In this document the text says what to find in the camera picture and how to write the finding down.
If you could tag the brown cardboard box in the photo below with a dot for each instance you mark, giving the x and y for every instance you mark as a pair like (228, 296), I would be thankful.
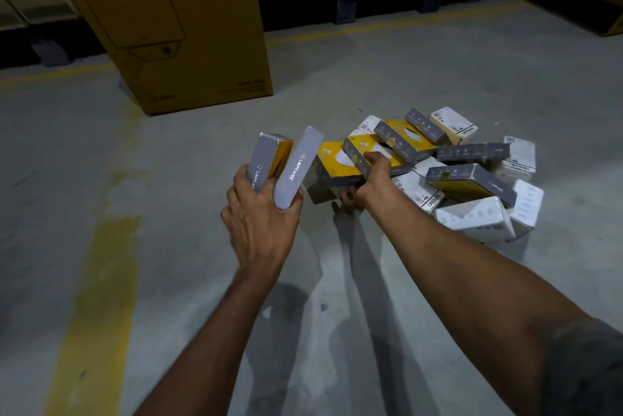
(194, 41)

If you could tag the person's right hand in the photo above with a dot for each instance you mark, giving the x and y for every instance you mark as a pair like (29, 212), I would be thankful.
(372, 187)

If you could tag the person's left hand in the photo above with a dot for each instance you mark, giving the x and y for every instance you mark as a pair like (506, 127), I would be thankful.
(263, 235)

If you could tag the person's left forearm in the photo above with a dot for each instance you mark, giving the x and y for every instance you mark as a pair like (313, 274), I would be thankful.
(219, 347)

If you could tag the person's dark grey sleeve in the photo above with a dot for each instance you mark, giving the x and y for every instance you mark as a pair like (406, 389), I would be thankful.
(589, 372)

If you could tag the pile of small product boxes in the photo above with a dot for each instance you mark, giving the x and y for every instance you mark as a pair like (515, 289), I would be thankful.
(482, 221)

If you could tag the person's right forearm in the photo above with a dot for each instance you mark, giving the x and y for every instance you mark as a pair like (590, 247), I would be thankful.
(462, 284)

